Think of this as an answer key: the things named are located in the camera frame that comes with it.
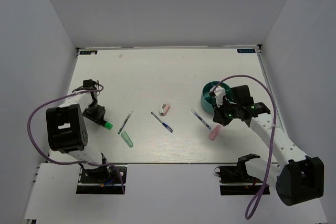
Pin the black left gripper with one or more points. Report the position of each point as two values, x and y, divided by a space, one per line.
101 114

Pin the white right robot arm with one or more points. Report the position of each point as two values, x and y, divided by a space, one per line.
296 178

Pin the mint green correction pen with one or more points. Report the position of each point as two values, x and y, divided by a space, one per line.
127 139

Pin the pink white small stapler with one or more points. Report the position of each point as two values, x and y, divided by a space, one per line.
164 109

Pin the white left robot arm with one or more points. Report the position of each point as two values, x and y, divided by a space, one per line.
66 128

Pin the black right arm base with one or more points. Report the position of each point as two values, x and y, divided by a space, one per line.
232 184

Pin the black green highlighter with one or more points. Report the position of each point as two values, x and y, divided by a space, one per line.
107 125

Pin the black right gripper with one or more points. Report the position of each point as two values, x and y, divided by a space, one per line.
218 116

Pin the teal round divided organizer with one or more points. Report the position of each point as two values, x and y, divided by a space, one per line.
207 102

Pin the corner label sticker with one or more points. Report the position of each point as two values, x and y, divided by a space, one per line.
88 52
246 51

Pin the blue clear ballpoint pen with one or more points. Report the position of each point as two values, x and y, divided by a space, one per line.
163 123

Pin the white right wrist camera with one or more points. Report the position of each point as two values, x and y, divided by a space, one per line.
219 93

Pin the blue clear gel pen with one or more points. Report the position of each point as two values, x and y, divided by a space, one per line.
200 118

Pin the pink correction pen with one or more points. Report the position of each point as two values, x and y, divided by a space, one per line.
213 134

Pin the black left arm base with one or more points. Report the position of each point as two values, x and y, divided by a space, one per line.
102 181

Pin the left corner label sticker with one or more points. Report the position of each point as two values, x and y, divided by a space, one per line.
88 52

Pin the right corner label sticker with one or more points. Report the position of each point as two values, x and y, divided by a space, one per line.
246 51

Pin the green clear gel pen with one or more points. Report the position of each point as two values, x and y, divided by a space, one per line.
125 121

